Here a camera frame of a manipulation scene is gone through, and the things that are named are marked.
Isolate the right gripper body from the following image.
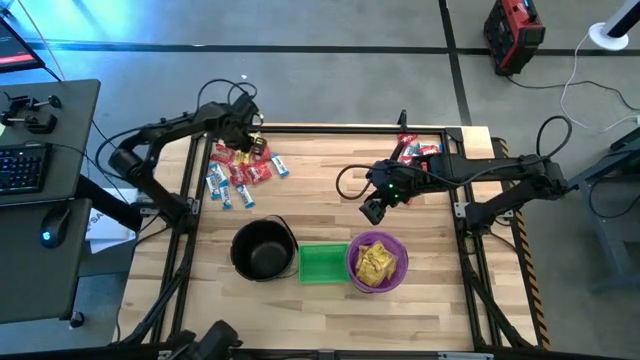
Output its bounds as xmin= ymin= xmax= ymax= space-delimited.
xmin=363 ymin=158 xmax=429 ymax=207

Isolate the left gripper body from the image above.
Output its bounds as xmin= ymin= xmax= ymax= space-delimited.
xmin=218 ymin=92 xmax=263 ymax=150

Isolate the purple halloween bucket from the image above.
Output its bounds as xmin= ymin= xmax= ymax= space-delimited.
xmin=345 ymin=230 xmax=410 ymax=294

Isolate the black halloween bucket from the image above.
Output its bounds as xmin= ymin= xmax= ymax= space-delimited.
xmin=229 ymin=214 xmax=300 ymax=283

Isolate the green plastic basket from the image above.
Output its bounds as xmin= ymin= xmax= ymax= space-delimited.
xmin=297 ymin=242 xmax=351 ymax=286

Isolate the black desk top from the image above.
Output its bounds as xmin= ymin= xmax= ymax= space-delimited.
xmin=0 ymin=197 xmax=94 ymax=325
xmin=0 ymin=78 xmax=102 ymax=207

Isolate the white cardboard box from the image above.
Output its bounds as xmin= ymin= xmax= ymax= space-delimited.
xmin=83 ymin=187 xmax=152 ymax=255

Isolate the yellow black hazard tape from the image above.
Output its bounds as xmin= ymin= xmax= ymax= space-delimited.
xmin=492 ymin=137 xmax=552 ymax=351

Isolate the red black tool box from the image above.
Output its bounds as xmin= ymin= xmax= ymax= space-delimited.
xmin=482 ymin=0 xmax=547 ymax=78

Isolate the black bulky device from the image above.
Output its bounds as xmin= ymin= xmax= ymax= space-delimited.
xmin=167 ymin=319 xmax=245 ymax=360

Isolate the black C-clamp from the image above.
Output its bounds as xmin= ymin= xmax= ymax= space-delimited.
xmin=0 ymin=111 xmax=59 ymax=136
xmin=2 ymin=93 xmax=64 ymax=114

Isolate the black computer mouse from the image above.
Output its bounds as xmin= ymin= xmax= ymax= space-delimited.
xmin=39 ymin=206 xmax=73 ymax=250

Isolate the grey metal stand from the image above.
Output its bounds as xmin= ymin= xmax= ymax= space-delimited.
xmin=551 ymin=126 xmax=640 ymax=295

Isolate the black backlit keyboard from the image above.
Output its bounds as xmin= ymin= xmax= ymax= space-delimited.
xmin=0 ymin=141 xmax=52 ymax=197

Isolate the computer monitor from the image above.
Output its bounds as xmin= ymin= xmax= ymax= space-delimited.
xmin=0 ymin=17 xmax=47 ymax=75

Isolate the white floor stand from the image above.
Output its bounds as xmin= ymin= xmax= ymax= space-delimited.
xmin=588 ymin=0 xmax=640 ymax=52

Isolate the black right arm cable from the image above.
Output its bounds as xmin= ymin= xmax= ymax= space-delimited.
xmin=335 ymin=114 xmax=574 ymax=202

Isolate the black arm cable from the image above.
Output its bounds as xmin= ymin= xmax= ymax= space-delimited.
xmin=335 ymin=114 xmax=574 ymax=202
xmin=93 ymin=78 xmax=265 ymax=184

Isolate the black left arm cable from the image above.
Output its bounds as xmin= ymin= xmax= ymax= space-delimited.
xmin=93 ymin=78 xmax=265 ymax=184

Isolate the black aluminium table frame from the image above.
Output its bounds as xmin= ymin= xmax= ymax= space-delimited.
xmin=112 ymin=122 xmax=541 ymax=360

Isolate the black floor cable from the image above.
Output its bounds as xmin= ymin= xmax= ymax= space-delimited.
xmin=503 ymin=73 xmax=640 ymax=113

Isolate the silver metal bracket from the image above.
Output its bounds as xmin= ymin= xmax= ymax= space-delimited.
xmin=437 ymin=351 xmax=496 ymax=360

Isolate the white cable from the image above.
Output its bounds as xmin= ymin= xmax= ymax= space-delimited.
xmin=559 ymin=30 xmax=640 ymax=134

